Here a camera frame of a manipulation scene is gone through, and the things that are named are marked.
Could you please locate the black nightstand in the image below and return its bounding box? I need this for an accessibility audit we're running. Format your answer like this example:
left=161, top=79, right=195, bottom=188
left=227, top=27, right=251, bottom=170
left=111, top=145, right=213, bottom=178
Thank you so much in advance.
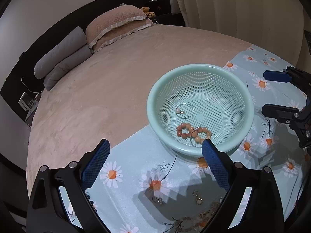
left=153, top=13, right=186, bottom=27

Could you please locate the mint green plastic basket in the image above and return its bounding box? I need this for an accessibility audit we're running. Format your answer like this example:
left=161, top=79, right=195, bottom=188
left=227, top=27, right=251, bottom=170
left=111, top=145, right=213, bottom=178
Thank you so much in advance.
left=146, top=64, right=254, bottom=157

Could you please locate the pink bed blanket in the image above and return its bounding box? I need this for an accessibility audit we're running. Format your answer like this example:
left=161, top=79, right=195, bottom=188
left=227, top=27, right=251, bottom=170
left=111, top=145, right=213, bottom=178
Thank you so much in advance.
left=26, top=23, right=253, bottom=196

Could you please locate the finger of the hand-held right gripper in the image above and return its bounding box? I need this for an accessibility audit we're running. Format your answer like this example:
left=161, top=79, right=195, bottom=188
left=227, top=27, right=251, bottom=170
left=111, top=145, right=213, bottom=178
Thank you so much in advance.
left=264, top=66, right=311, bottom=97
left=261, top=103, right=311, bottom=149

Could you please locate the cream curtain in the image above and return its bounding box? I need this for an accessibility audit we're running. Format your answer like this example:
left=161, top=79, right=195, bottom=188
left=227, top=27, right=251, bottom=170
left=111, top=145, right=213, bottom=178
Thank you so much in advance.
left=169, top=0, right=311, bottom=71

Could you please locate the brown stuffed toy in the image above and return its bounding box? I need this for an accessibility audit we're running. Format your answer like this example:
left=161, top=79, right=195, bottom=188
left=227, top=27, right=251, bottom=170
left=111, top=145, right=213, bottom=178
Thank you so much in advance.
left=140, top=6, right=156, bottom=18

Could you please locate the grey pillow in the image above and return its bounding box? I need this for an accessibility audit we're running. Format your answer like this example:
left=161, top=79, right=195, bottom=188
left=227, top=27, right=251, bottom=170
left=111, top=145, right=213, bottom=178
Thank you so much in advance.
left=43, top=46, right=93, bottom=92
left=34, top=26, right=87, bottom=79

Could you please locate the gold chain bracelet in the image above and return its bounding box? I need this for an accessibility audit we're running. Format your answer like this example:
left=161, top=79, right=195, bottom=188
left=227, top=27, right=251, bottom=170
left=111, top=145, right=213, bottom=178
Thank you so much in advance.
left=198, top=201, right=220, bottom=219

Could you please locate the white bedside device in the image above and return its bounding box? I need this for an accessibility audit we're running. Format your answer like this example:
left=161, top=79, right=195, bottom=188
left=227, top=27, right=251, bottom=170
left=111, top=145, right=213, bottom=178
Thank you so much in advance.
left=19, top=91, right=41, bottom=110

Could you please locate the orange bead bracelet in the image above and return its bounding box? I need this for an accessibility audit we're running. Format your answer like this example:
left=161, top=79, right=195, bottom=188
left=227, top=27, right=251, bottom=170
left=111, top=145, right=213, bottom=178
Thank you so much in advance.
left=176, top=123, right=212, bottom=144

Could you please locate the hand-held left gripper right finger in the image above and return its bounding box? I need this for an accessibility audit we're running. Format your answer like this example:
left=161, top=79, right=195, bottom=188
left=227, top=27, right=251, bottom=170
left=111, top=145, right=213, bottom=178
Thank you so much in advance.
left=201, top=138, right=285, bottom=233

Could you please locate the black cable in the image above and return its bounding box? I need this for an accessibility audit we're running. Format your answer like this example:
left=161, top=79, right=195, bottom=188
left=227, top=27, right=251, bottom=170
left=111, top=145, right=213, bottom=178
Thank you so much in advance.
left=294, top=173, right=311, bottom=224

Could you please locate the silver bangle with pearl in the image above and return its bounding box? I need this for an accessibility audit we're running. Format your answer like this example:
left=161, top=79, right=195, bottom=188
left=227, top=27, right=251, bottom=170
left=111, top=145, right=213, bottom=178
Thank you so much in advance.
left=175, top=103, right=194, bottom=119

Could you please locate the black headboard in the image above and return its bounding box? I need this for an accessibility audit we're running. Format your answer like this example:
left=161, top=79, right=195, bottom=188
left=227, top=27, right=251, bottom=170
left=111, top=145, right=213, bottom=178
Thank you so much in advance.
left=0, top=0, right=171, bottom=103

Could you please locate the daisy print blue cloth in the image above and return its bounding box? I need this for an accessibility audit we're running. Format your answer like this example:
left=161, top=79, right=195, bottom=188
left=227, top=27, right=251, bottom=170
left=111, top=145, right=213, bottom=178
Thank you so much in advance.
left=58, top=44, right=311, bottom=233

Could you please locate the pink quilted pillow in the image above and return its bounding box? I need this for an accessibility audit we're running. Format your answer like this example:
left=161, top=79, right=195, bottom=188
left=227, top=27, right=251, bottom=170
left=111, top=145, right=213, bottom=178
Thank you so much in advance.
left=88, top=19, right=154, bottom=52
left=85, top=4, right=149, bottom=47

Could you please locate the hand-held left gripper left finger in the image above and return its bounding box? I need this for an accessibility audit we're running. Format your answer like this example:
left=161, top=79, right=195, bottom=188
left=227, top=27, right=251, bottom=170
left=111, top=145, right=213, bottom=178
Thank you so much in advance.
left=26, top=139, right=112, bottom=233

